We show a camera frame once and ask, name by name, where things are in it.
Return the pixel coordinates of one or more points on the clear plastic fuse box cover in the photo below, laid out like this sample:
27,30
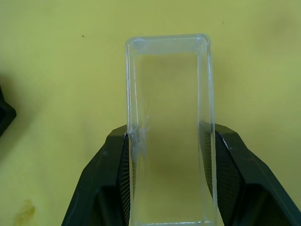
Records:
164,106

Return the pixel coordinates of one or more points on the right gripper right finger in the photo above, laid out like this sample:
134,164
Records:
247,188

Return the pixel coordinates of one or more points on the black fuse box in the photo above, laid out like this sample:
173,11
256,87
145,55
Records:
5,115

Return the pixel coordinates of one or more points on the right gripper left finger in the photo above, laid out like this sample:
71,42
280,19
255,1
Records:
98,188

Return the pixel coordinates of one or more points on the yellow table mat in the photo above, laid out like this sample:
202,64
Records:
58,58

